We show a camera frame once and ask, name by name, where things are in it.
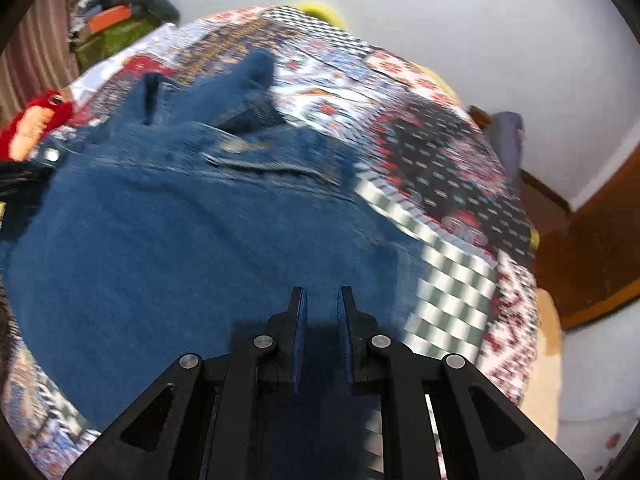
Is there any striped brown curtain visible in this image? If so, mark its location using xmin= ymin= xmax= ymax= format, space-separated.
xmin=0 ymin=0 xmax=93 ymax=121

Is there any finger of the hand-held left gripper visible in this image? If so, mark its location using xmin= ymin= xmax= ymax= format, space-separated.
xmin=0 ymin=147 xmax=63 ymax=197

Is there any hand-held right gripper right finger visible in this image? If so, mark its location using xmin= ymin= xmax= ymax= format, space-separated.
xmin=336 ymin=286 xmax=586 ymax=480

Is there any red plush toy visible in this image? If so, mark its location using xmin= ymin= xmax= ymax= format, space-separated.
xmin=0 ymin=89 xmax=76 ymax=162

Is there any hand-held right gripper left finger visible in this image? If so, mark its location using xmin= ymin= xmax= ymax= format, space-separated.
xmin=62 ymin=286 xmax=308 ymax=480

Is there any patchwork printed blanket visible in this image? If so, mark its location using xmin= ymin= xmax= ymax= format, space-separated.
xmin=0 ymin=5 xmax=543 ymax=471

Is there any grey cloth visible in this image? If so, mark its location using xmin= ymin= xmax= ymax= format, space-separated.
xmin=484 ymin=111 xmax=527 ymax=183

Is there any orange box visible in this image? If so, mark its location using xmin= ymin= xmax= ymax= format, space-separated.
xmin=82 ymin=4 xmax=132 ymax=33

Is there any blue denim jacket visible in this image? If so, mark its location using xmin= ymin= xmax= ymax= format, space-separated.
xmin=0 ymin=50 xmax=441 ymax=480

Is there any green printed cloth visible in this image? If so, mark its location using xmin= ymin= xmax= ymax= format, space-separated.
xmin=72 ymin=12 xmax=163 ymax=73

